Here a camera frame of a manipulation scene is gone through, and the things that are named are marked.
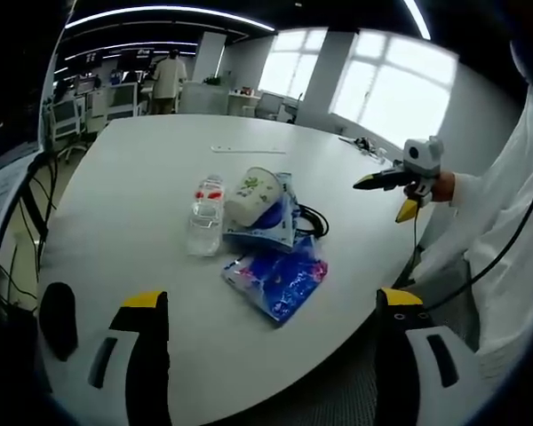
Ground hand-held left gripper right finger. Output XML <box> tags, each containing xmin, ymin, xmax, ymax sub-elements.
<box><xmin>374</xmin><ymin>287</ymin><xmax>494</xmax><ymax>426</ymax></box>

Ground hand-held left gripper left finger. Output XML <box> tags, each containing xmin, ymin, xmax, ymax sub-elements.
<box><xmin>68</xmin><ymin>290</ymin><xmax>173</xmax><ymax>426</ymax></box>

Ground pale blue snack bag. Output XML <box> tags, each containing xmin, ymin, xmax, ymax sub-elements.
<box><xmin>221</xmin><ymin>170</ymin><xmax>301</xmax><ymax>254</ymax></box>

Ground white cup with green print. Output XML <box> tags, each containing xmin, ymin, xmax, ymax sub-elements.
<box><xmin>224</xmin><ymin>166</ymin><xmax>282</xmax><ymax>226</ymax></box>

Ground dark blue snack packet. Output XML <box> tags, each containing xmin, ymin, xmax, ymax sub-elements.
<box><xmin>220</xmin><ymin>234</ymin><xmax>330</xmax><ymax>328</ymax></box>

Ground clear plastic water bottle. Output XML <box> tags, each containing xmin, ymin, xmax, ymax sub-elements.
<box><xmin>185</xmin><ymin>174</ymin><xmax>226</xmax><ymax>257</ymax></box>

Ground small clutter on table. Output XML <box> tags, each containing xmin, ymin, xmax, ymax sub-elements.
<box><xmin>338</xmin><ymin>135</ymin><xmax>388</xmax><ymax>157</ymax></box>

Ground person's right hand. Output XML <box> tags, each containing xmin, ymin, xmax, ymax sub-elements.
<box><xmin>402</xmin><ymin>170</ymin><xmax>457</xmax><ymax>204</ymax></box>

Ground black object on table edge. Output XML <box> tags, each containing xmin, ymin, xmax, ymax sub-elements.
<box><xmin>37</xmin><ymin>281</ymin><xmax>79</xmax><ymax>362</ymax></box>

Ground person's white garment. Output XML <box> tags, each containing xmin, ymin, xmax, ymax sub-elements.
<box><xmin>415</xmin><ymin>194</ymin><xmax>533</xmax><ymax>400</ymax></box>

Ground white office chair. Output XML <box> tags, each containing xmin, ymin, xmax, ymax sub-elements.
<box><xmin>256</xmin><ymin>91</ymin><xmax>284</xmax><ymax>120</ymax></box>
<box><xmin>48</xmin><ymin>97</ymin><xmax>88</xmax><ymax>154</ymax></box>

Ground white strip on table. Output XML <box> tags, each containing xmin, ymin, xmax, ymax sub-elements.
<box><xmin>210</xmin><ymin>144</ymin><xmax>287</xmax><ymax>155</ymax></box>

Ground white table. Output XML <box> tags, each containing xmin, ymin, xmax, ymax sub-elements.
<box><xmin>34</xmin><ymin>113</ymin><xmax>441</xmax><ymax>416</ymax></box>

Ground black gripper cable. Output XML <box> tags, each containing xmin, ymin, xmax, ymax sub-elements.
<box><xmin>390</xmin><ymin>146</ymin><xmax>533</xmax><ymax>312</ymax></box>

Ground black cables beside table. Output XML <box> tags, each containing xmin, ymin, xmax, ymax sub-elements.
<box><xmin>0</xmin><ymin>150</ymin><xmax>61</xmax><ymax>312</ymax></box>

